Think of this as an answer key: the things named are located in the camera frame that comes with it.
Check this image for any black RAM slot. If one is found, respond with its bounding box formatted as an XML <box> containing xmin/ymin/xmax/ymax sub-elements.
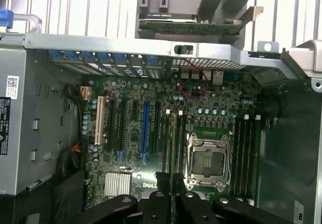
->
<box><xmin>169</xmin><ymin>112</ymin><xmax>178</xmax><ymax>172</ymax></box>
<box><xmin>245</xmin><ymin>114</ymin><xmax>253</xmax><ymax>201</ymax></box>
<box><xmin>181</xmin><ymin>114</ymin><xmax>188</xmax><ymax>174</ymax></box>
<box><xmin>238</xmin><ymin>114</ymin><xmax>247</xmax><ymax>199</ymax></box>
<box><xmin>162</xmin><ymin>110</ymin><xmax>170</xmax><ymax>172</ymax></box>
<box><xmin>176</xmin><ymin>110</ymin><xmax>183</xmax><ymax>173</ymax></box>
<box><xmin>251</xmin><ymin>115</ymin><xmax>259</xmax><ymax>206</ymax></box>
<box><xmin>231</xmin><ymin>115</ymin><xmax>240</xmax><ymax>197</ymax></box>

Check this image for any silver finned chipset heatsink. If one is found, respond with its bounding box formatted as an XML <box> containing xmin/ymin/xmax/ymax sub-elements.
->
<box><xmin>105</xmin><ymin>172</ymin><xmax>132</xmax><ymax>198</ymax></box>

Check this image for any silver CPU socket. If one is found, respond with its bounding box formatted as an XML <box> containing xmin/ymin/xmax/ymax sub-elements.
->
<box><xmin>186</xmin><ymin>132</ymin><xmax>233</xmax><ymax>192</ymax></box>

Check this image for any green Dell motherboard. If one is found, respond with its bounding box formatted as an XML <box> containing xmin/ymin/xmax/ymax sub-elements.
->
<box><xmin>80</xmin><ymin>74</ymin><xmax>262</xmax><ymax>209</ymax></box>

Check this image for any long black expansion slot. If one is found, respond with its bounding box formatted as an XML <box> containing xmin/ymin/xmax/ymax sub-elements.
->
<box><xmin>108</xmin><ymin>100</ymin><xmax>117</xmax><ymax>152</ymax></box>
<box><xmin>117</xmin><ymin>102</ymin><xmax>127</xmax><ymax>152</ymax></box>
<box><xmin>151</xmin><ymin>101</ymin><xmax>162</xmax><ymax>155</ymax></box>

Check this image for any blue expansion slot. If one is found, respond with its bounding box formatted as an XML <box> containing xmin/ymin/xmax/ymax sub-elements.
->
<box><xmin>140</xmin><ymin>101</ymin><xmax>151</xmax><ymax>157</ymax></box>

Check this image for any white expansion slot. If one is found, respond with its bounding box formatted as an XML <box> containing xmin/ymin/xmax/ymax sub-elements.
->
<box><xmin>95</xmin><ymin>96</ymin><xmax>106</xmax><ymax>145</ymax></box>

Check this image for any black plastic drive bay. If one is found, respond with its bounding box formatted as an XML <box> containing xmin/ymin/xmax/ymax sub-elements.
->
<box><xmin>0</xmin><ymin>169</ymin><xmax>88</xmax><ymax>224</ymax></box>

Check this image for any white printed sticker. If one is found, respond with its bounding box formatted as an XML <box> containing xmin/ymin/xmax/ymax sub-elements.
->
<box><xmin>293</xmin><ymin>200</ymin><xmax>311</xmax><ymax>224</ymax></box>

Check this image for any grey metal PC case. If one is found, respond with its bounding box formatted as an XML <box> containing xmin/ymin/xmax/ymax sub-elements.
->
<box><xmin>0</xmin><ymin>14</ymin><xmax>322</xmax><ymax>224</ymax></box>

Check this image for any white power connector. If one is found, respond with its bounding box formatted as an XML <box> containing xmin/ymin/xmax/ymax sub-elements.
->
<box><xmin>79</xmin><ymin>85</ymin><xmax>92</xmax><ymax>101</ymax></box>

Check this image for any grey power supply unit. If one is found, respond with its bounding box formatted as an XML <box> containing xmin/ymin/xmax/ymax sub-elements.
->
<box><xmin>0</xmin><ymin>47</ymin><xmax>27</xmax><ymax>196</ymax></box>

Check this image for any grey case foot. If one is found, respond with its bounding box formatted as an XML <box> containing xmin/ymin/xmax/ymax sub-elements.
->
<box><xmin>280</xmin><ymin>39</ymin><xmax>322</xmax><ymax>79</ymax></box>

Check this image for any blue plastic case latch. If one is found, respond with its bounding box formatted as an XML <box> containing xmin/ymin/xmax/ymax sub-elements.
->
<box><xmin>0</xmin><ymin>9</ymin><xmax>14</xmax><ymax>30</ymax></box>

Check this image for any wire locking lever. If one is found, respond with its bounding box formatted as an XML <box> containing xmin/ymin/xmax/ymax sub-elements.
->
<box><xmin>221</xmin><ymin>138</ymin><xmax>233</xmax><ymax>192</ymax></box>

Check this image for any multicoloured wire bundle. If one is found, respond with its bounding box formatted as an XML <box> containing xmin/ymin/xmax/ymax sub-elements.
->
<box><xmin>56</xmin><ymin>144</ymin><xmax>83</xmax><ymax>177</ymax></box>

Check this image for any thin red wire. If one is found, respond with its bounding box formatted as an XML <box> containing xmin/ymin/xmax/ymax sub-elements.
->
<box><xmin>177</xmin><ymin>57</ymin><xmax>211</xmax><ymax>100</ymax></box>

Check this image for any black and yellow wire bundle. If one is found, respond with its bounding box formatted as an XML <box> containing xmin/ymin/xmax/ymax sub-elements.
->
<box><xmin>63</xmin><ymin>84</ymin><xmax>85</xmax><ymax>124</ymax></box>

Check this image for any graphics card with bracket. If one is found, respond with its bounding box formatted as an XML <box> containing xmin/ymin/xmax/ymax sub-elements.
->
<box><xmin>137</xmin><ymin>5</ymin><xmax>264</xmax><ymax>36</ymax></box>

